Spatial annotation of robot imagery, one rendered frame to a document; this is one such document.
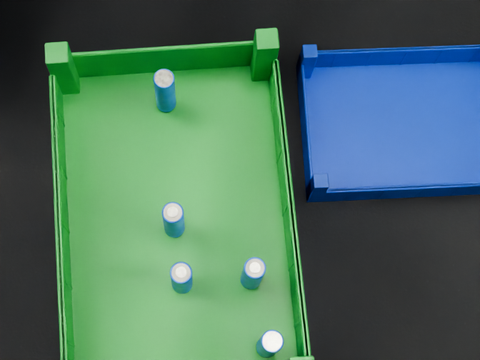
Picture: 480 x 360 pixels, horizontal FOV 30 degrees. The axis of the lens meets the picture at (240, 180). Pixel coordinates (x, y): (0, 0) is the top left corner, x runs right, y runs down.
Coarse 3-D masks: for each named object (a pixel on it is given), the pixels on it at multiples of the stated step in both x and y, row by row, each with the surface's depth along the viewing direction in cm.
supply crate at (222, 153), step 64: (64, 64) 76; (128, 64) 81; (192, 64) 83; (256, 64) 80; (64, 128) 82; (128, 128) 82; (192, 128) 83; (256, 128) 83; (64, 192) 79; (128, 192) 81; (192, 192) 81; (256, 192) 81; (64, 256) 76; (128, 256) 79; (192, 256) 80; (256, 256) 80; (64, 320) 73; (128, 320) 78; (192, 320) 78; (256, 320) 78
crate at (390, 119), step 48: (384, 48) 124; (432, 48) 124; (336, 96) 127; (384, 96) 127; (432, 96) 127; (336, 144) 125; (384, 144) 125; (432, 144) 126; (336, 192) 118; (384, 192) 120; (432, 192) 122
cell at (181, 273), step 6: (174, 264) 73; (180, 264) 73; (186, 264) 73; (174, 270) 73; (180, 270) 73; (186, 270) 73; (174, 276) 73; (180, 276) 73; (186, 276) 73; (174, 282) 73; (180, 282) 73; (186, 282) 73; (192, 282) 78; (174, 288) 77; (180, 288) 75; (186, 288) 76
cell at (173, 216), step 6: (168, 204) 74; (174, 204) 74; (162, 210) 74; (168, 210) 74; (174, 210) 74; (180, 210) 74; (162, 216) 74; (168, 216) 74; (174, 216) 74; (180, 216) 74; (168, 222) 74; (174, 222) 74; (180, 222) 75; (168, 228) 76; (174, 228) 76; (180, 228) 77; (168, 234) 79; (174, 234) 79; (180, 234) 80
